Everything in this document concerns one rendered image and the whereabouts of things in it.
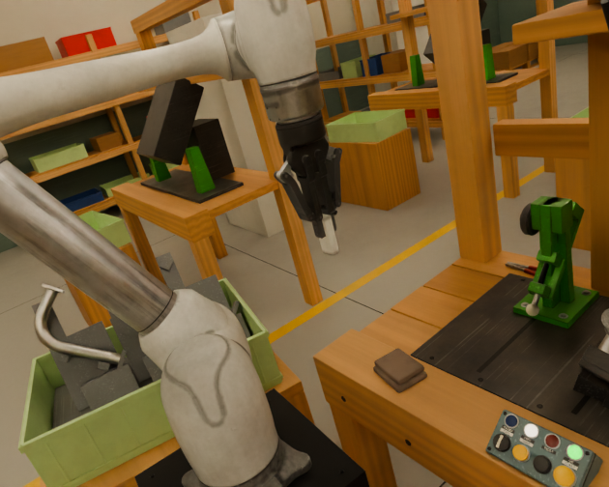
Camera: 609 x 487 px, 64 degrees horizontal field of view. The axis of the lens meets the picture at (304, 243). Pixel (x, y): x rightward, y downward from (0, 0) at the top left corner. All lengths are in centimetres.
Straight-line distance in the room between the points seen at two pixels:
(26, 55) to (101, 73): 607
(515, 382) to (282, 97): 72
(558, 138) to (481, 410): 71
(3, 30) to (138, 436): 646
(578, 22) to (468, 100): 39
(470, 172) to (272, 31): 87
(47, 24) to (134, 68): 666
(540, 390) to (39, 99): 98
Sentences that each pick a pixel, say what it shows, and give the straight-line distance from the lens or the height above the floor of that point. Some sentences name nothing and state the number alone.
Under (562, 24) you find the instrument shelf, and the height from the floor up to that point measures 152.
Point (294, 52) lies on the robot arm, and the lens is 72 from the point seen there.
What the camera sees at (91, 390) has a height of 91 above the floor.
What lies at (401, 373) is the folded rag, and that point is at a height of 93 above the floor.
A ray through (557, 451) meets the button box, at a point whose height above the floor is 94.
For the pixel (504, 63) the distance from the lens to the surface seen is 972.
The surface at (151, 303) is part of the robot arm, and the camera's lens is 95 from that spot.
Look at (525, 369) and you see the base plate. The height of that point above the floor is 90.
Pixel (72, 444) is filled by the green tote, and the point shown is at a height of 90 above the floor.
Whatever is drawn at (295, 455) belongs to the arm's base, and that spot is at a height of 97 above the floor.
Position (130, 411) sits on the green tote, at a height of 92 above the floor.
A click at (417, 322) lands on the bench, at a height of 88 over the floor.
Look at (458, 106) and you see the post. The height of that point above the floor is 135.
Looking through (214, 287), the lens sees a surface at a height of 100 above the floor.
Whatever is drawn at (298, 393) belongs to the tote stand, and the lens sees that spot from 139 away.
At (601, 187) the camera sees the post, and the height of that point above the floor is 115.
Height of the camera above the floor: 163
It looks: 23 degrees down
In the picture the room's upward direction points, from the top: 15 degrees counter-clockwise
